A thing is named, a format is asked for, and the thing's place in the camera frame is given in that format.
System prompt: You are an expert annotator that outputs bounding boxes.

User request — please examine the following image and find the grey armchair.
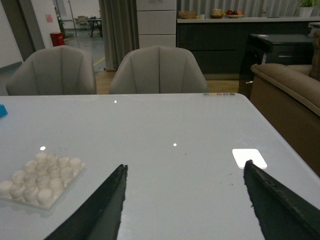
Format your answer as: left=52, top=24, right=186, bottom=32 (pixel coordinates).
left=6, top=45, right=97, bottom=96
left=109, top=46, right=209, bottom=95

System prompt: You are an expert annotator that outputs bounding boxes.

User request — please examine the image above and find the background work table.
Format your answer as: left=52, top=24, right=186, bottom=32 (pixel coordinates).
left=87, top=17, right=103, bottom=38

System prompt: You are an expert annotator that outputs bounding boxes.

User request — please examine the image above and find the red bin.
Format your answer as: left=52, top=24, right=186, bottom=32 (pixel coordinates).
left=50, top=32, right=65, bottom=47

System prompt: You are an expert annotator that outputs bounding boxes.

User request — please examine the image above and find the wicker basket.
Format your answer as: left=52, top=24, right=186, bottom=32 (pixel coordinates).
left=178, top=10, right=196, bottom=19

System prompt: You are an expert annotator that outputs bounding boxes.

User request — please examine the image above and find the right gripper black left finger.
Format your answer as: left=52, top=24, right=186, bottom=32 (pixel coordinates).
left=46, top=164, right=128, bottom=240

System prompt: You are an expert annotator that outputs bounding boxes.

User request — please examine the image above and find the potted plant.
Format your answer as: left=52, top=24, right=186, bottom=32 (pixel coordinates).
left=298, top=0, right=316, bottom=18

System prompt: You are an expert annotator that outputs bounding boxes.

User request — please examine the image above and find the brown sofa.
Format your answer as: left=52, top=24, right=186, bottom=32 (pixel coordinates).
left=250, top=31, right=320, bottom=175

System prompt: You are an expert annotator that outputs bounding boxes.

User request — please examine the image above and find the right grey armchair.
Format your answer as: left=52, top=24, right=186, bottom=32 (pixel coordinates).
left=109, top=46, right=209, bottom=95

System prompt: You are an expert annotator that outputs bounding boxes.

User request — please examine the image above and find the coloured sticker strip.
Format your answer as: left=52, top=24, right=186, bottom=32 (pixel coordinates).
left=203, top=92, right=236, bottom=97

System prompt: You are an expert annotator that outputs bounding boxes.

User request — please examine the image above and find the black appliance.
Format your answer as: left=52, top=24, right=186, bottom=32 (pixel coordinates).
left=238, top=34, right=314, bottom=98

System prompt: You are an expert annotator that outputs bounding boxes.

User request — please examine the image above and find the white studded base plate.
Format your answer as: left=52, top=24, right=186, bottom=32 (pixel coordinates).
left=0, top=151, right=86, bottom=210

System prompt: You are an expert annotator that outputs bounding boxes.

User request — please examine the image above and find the dark kitchen counter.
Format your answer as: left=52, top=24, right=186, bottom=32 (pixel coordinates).
left=176, top=16, right=320, bottom=75

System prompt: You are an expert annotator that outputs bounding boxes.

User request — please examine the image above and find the fruit plate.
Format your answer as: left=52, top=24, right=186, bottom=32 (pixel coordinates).
left=225, top=9, right=244, bottom=19

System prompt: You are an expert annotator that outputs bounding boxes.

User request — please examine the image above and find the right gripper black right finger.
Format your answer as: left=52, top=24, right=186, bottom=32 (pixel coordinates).
left=243, top=160, right=320, bottom=240

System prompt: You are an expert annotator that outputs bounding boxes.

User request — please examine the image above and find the white drawer cabinet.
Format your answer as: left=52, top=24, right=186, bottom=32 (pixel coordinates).
left=136, top=0, right=177, bottom=48

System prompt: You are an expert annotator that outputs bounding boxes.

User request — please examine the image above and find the blue toy block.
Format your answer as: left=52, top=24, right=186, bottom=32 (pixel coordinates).
left=0, top=104, right=8, bottom=118

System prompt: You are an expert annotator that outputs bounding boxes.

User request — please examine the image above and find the bowl of food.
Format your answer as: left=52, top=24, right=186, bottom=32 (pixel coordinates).
left=210, top=8, right=226, bottom=19

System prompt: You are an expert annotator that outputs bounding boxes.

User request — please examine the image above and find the left grey armchair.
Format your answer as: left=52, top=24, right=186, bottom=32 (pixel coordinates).
left=6, top=45, right=97, bottom=96

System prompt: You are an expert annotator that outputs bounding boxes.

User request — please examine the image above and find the grey curtain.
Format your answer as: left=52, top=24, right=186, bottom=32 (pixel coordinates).
left=99, top=0, right=139, bottom=71

